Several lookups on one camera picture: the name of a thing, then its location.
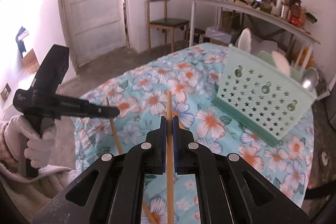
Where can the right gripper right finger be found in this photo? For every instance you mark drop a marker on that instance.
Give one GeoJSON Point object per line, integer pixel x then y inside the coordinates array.
{"type": "Point", "coordinates": [229, 189]}

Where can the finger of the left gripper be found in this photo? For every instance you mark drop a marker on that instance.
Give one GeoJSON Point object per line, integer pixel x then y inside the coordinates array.
{"type": "Point", "coordinates": [103, 111]}

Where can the large steel spoon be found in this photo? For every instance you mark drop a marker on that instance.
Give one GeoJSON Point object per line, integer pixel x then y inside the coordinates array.
{"type": "Point", "coordinates": [310, 79]}

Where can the green plastic utensil basket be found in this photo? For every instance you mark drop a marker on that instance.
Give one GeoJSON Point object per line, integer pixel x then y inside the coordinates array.
{"type": "Point", "coordinates": [255, 93]}

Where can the wooden chair black seat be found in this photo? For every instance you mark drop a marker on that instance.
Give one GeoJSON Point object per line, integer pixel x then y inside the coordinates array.
{"type": "Point", "coordinates": [165, 25]}

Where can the floral blue tablecloth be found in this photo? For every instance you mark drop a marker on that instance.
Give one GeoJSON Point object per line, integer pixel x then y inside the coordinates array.
{"type": "Point", "coordinates": [192, 76]}

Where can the white side table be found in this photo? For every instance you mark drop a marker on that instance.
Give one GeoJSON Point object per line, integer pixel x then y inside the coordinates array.
{"type": "Point", "coordinates": [308, 41]}

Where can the white gloved left hand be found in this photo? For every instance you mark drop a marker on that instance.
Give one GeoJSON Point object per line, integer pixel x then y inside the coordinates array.
{"type": "Point", "coordinates": [38, 149]}

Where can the red oil bottle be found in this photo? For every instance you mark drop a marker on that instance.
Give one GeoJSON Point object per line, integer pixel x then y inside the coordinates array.
{"type": "Point", "coordinates": [295, 15]}

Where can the white rice paddle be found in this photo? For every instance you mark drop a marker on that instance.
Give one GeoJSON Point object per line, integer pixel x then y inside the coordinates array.
{"type": "Point", "coordinates": [244, 41]}
{"type": "Point", "coordinates": [281, 63]}

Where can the white wooden door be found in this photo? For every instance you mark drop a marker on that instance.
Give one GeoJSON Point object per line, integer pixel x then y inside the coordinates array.
{"type": "Point", "coordinates": [92, 28]}

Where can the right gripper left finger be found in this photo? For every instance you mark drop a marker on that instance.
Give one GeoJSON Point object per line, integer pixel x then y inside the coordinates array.
{"type": "Point", "coordinates": [110, 190]}

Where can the wooden chopstick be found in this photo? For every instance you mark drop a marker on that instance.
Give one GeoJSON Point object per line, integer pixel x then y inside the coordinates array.
{"type": "Point", "coordinates": [148, 213]}
{"type": "Point", "coordinates": [116, 140]}
{"type": "Point", "coordinates": [170, 162]}

